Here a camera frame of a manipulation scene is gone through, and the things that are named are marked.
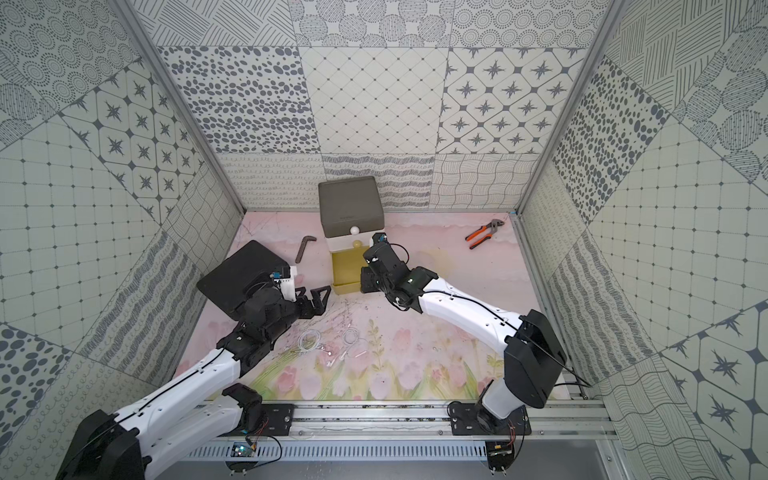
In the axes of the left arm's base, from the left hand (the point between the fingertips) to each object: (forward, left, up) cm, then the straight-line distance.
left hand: (316, 283), depth 81 cm
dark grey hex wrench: (+25, +14, -16) cm, 33 cm away
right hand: (+3, -15, +1) cm, 15 cm away
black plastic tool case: (+6, +33, -12) cm, 36 cm away
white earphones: (-10, +4, -17) cm, 20 cm away
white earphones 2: (-11, -11, -17) cm, 23 cm away
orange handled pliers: (+37, -58, -15) cm, 71 cm away
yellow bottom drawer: (+13, -5, -11) cm, 18 cm away
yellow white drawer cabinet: (+23, -7, +5) cm, 25 cm away
